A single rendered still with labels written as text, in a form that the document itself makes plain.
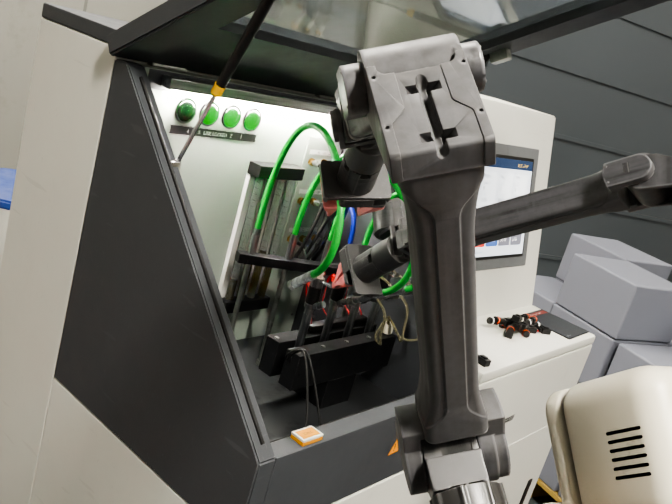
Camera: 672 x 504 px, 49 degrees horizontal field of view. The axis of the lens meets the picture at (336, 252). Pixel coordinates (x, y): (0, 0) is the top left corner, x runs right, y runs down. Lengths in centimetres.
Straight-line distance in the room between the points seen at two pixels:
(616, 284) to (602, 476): 229
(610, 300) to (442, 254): 250
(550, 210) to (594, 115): 461
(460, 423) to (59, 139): 110
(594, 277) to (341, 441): 193
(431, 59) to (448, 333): 22
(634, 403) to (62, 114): 120
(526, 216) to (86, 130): 83
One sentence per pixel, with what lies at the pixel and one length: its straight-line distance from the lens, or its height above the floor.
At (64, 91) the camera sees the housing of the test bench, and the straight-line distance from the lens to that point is 159.
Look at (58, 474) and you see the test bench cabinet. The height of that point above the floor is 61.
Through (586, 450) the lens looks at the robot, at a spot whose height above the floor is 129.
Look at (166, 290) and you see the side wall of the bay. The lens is 131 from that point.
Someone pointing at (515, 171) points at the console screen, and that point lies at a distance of 218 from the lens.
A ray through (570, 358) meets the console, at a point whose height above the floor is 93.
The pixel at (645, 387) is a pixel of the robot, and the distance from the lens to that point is 76.
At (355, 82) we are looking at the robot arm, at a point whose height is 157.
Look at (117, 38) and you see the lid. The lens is 142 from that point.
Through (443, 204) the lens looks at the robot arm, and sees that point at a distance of 55.
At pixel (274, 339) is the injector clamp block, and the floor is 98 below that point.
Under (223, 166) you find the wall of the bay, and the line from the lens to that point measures 162.
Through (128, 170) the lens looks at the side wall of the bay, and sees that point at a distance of 140.
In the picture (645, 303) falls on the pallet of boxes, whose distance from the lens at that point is 307.
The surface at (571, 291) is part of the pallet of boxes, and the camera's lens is 319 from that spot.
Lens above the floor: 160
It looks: 16 degrees down
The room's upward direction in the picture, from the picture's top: 16 degrees clockwise
